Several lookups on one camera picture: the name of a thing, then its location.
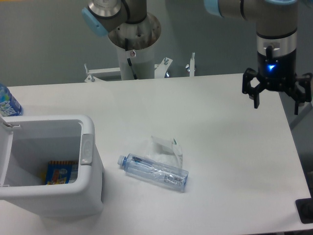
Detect white metal bracket frame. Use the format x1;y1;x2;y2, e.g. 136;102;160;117
84;52;197;83

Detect black clamp at table corner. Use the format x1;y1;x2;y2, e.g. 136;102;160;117
295;198;313;224

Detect white plastic trash can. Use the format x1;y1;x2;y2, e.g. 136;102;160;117
0;115;104;217

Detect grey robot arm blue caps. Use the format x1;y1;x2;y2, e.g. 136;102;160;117
82;0;313;110

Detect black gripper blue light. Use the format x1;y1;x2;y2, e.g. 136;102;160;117
242;50;313;115

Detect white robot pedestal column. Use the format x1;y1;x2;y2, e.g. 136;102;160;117
108;13;161;80

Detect blue labelled water bottle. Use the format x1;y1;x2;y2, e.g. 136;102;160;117
0;84;23;117

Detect black cable on pedestal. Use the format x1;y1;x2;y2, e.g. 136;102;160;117
124;38;138;80

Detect white plastic wrapper bag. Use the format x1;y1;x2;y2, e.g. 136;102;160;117
144;136;183;169

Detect clear plastic water bottle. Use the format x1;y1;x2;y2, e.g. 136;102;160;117
117;154;189;192

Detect blue yellow snack package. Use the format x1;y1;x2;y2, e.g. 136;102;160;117
45;161;78;185

